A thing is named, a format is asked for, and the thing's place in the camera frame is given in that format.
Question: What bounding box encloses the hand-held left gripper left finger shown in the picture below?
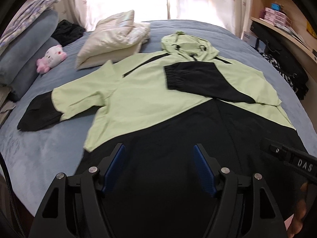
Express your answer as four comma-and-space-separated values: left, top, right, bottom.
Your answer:
28, 142, 127, 238

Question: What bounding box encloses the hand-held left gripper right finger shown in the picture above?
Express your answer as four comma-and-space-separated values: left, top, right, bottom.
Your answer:
193, 143, 290, 238

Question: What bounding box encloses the green and black hooded jacket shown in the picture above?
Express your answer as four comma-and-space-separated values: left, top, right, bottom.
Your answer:
17, 31, 311, 238

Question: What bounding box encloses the person's right hand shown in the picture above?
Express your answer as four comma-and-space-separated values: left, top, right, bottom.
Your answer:
287, 181, 309, 238

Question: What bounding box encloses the bed with blue blanket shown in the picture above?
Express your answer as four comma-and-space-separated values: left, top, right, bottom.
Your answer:
0, 20, 317, 238

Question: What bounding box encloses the black white patterned cloth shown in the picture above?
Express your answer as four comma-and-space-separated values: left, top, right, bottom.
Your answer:
263, 52, 298, 92

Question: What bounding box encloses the wooden shelf unit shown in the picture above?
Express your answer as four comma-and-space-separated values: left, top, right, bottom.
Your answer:
241, 0, 317, 92

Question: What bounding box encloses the black bag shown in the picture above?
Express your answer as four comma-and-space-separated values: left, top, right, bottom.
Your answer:
250, 21, 309, 100

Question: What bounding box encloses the grey pillow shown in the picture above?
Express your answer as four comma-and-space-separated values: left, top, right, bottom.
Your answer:
7, 37, 58, 102
0, 10, 60, 85

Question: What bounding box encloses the cream folded puffer jacket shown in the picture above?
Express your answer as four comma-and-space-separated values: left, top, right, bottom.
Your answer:
75, 10, 151, 70

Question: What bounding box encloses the pink and white plush toy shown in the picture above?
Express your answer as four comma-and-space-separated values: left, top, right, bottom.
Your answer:
37, 45, 68, 74

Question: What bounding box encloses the beige cloth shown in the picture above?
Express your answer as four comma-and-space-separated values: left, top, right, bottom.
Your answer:
0, 87, 16, 127

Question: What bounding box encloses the blue and white box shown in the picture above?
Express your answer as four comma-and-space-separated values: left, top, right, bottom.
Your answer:
241, 31, 258, 47

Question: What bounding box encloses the black crumpled cloth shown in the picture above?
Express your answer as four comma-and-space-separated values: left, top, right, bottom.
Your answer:
52, 19, 87, 47

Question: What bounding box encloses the stack of pink boxes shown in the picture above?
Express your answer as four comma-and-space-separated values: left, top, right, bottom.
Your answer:
260, 7, 288, 26

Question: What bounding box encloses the purple patterned blanket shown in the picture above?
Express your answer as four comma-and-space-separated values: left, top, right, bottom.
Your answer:
0, 0, 61, 52

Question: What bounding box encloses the black cable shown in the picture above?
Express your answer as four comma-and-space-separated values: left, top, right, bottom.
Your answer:
0, 151, 13, 219

